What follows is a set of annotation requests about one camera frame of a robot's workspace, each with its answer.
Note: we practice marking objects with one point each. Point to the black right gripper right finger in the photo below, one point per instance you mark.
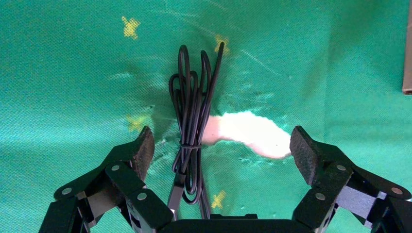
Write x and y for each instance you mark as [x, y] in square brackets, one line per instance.
[328, 180]

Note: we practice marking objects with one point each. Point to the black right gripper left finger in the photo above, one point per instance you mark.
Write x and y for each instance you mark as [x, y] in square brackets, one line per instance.
[128, 180]

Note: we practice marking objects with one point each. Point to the open brown cardboard box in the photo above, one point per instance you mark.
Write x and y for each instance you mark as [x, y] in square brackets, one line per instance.
[408, 64]

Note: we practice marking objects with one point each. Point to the green table cloth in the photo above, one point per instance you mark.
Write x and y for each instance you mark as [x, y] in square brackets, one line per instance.
[64, 80]

